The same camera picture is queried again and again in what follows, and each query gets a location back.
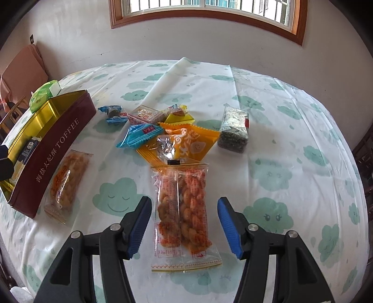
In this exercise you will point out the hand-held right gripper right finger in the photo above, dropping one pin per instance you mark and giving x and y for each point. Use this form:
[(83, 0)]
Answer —
[(230, 230)]

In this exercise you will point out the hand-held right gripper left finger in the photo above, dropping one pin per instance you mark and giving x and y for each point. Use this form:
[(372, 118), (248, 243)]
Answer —
[(139, 230)]

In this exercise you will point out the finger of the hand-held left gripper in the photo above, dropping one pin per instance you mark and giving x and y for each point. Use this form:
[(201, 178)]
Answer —
[(5, 167)]

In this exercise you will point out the maroon and gold tin box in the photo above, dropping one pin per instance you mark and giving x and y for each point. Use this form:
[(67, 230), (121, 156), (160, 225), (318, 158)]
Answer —
[(49, 154)]

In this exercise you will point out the clear twisted dough snack packet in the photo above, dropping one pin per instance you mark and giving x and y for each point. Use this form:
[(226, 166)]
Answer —
[(65, 183), (186, 209)]

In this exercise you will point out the black sesame bar packet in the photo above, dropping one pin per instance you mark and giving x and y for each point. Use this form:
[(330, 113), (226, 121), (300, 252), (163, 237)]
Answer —
[(233, 131)]

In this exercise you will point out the pale yellow snack packet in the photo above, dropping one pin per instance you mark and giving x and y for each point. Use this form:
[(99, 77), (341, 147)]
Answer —
[(16, 170)]

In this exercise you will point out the dark blue snack packet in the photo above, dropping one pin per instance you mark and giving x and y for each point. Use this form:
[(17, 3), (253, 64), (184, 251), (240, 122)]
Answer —
[(27, 150)]

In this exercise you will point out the wooden chair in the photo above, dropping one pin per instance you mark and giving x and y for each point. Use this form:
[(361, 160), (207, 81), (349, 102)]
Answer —
[(13, 112)]

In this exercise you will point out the orange snack packet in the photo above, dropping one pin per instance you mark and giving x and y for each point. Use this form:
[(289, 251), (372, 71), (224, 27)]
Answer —
[(148, 153), (198, 142)]

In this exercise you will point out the green tissue pack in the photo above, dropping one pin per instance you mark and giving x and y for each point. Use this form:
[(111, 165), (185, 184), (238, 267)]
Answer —
[(43, 94)]

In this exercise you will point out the blue triangular snack packet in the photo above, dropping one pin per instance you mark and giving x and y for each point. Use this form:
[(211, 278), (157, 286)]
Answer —
[(137, 135)]

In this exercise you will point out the cloud print tablecloth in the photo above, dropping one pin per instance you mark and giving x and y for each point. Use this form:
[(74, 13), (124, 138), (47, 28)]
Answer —
[(276, 145)]

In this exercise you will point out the clear pink print snack packet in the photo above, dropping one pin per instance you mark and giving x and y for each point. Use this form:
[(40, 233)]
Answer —
[(144, 113)]

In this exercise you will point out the small blue candy packet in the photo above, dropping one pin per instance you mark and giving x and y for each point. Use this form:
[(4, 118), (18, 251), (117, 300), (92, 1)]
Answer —
[(113, 113)]

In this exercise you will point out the white plastic bag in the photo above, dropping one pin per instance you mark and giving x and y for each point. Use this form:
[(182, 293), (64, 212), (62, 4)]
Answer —
[(22, 295)]

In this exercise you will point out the dark wooden furniture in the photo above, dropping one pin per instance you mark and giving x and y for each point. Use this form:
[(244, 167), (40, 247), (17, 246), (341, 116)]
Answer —
[(364, 157)]

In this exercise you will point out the wooden framed window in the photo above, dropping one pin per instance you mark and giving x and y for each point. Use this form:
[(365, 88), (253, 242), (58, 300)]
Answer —
[(116, 14)]

